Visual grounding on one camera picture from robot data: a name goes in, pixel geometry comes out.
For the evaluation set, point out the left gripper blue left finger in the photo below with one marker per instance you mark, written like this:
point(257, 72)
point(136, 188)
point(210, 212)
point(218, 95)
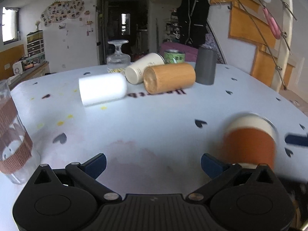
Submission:
point(95, 166)

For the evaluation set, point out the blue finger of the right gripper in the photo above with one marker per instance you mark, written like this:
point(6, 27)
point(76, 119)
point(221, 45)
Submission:
point(296, 140)

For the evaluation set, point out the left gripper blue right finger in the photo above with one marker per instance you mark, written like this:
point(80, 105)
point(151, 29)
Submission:
point(212, 166)

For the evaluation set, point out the brown banded steel cup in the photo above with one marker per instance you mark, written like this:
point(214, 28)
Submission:
point(249, 139)

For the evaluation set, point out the white cylinder cup lying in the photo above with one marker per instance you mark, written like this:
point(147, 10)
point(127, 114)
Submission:
point(102, 88)

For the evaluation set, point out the cream paper cup lying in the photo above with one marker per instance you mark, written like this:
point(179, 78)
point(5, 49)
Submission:
point(134, 73)

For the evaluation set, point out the wooden bamboo cup lying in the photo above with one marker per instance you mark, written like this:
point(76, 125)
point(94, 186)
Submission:
point(168, 77)

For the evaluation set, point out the grey inverted cup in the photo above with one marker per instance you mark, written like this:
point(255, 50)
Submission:
point(205, 67)

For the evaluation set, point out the clear glass with brown band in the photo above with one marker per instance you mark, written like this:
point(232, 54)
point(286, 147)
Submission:
point(19, 158)

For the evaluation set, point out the inverted clear stemmed glass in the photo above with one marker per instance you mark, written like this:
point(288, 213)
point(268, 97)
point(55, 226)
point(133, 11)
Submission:
point(118, 61)

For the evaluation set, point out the wooden low cabinet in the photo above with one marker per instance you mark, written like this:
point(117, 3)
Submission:
point(34, 72)

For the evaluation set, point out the pink bean bag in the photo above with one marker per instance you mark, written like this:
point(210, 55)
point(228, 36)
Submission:
point(190, 52)

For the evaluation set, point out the green tin can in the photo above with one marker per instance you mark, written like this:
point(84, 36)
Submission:
point(173, 56)

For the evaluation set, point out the white small appliance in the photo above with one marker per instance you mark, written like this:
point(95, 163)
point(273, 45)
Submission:
point(17, 68)

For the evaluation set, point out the small drawer organiser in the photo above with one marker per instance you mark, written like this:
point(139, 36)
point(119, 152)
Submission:
point(35, 43)

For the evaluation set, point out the black hanging coat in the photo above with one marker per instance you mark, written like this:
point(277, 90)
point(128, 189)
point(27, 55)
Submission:
point(192, 18)

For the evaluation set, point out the cloud shaped photo board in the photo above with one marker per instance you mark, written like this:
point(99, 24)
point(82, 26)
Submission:
point(62, 10)

